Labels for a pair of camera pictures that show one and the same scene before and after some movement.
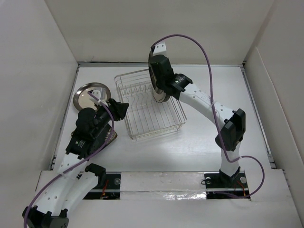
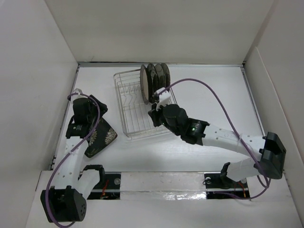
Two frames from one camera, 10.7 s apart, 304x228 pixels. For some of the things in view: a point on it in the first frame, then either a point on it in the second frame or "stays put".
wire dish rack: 147,117 stays put
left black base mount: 109,187 stays put
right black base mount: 217,181 stays put
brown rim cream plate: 80,97 → 145,84
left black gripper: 118,109 → 102,107
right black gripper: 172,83 → 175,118
